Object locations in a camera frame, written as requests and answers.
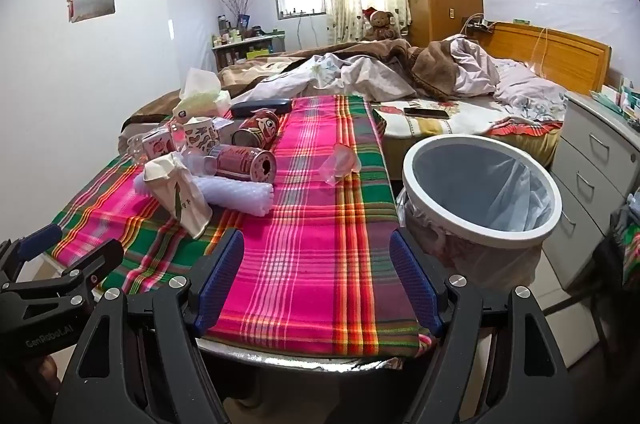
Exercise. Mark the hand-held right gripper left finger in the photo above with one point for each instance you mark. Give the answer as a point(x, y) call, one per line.
point(222, 274)

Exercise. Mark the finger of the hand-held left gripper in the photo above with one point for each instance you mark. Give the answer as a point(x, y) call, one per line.
point(97, 259)
point(42, 236)

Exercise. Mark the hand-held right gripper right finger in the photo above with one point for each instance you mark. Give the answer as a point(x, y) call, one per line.
point(415, 284)

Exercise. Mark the white foam net sleeve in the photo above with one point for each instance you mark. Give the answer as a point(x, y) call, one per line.
point(235, 199)

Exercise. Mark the beige paper cup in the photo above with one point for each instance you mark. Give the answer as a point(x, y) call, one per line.
point(182, 199)

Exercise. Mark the pink can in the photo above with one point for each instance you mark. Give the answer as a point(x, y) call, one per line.
point(235, 159)

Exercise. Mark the white round trash bin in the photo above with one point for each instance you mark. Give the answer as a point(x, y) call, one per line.
point(530, 231)

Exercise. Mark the patterned paper cup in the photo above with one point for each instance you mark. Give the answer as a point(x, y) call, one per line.
point(200, 136)

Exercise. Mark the clear plastic cup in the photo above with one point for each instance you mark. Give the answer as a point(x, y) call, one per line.
point(340, 164)

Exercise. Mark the plaid tablecloth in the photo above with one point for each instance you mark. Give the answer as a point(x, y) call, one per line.
point(310, 229)

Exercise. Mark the clear plastic bin liner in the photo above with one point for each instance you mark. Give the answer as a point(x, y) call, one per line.
point(480, 184)

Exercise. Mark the pink small carton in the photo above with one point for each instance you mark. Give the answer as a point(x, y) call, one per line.
point(157, 146)

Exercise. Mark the large red can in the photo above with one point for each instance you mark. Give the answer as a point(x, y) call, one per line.
point(257, 126)

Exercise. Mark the floral bed sheet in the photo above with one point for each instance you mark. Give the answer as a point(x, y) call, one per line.
point(470, 124)

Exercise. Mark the black smartphone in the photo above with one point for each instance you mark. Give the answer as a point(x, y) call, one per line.
point(426, 113)

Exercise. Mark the dark blue glasses case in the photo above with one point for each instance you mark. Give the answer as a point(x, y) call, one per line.
point(260, 106)

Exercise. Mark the soft tissue pack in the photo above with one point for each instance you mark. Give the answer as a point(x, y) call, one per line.
point(200, 101)

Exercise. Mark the grey drawer cabinet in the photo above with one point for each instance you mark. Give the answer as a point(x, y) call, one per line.
point(590, 164)

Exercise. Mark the small plaid cloth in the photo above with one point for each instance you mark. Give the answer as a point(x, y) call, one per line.
point(630, 249)

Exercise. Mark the brown fleece blanket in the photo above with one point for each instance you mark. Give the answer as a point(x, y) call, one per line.
point(435, 64)

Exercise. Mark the pale floral duvet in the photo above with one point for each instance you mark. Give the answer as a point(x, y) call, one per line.
point(475, 69)

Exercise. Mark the cluttered shelf with bottles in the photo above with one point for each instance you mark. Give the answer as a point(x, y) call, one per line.
point(250, 49)

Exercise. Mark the red hanging ornament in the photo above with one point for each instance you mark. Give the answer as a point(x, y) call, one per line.
point(71, 4)

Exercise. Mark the brown teddy bear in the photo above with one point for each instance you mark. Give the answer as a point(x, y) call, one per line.
point(381, 24)

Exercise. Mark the power strip with chargers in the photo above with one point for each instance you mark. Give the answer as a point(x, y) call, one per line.
point(480, 24)

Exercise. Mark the vase with bare branches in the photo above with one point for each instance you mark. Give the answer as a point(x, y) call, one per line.
point(242, 4)

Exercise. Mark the wooden bed headboard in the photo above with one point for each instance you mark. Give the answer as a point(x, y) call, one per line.
point(560, 54)

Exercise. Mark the green and white boxes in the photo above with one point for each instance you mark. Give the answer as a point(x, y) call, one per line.
point(617, 99)

